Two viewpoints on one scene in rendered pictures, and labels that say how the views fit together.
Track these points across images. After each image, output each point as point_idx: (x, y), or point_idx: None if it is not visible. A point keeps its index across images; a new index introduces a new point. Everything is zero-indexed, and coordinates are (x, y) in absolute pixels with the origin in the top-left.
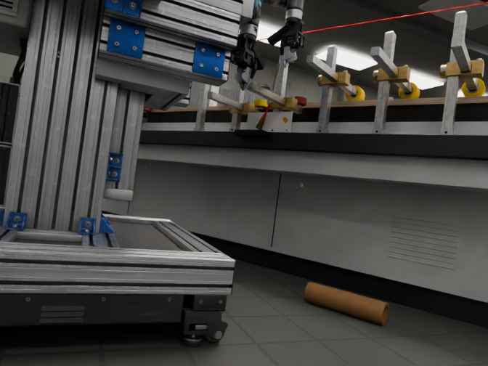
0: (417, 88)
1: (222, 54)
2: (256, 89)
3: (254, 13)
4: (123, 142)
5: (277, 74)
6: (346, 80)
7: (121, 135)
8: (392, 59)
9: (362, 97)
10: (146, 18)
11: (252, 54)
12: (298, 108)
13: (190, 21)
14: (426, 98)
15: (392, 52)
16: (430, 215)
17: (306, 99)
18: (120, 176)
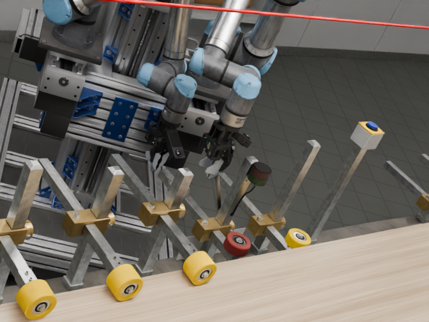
0: (111, 277)
1: (43, 111)
2: (161, 179)
3: (156, 92)
4: (80, 156)
5: (215, 184)
6: (140, 214)
7: (82, 150)
8: (99, 202)
9: (186, 273)
10: (39, 73)
11: (155, 135)
12: (222, 249)
13: (39, 81)
14: (84, 289)
15: (100, 193)
16: None
17: (228, 244)
18: (73, 177)
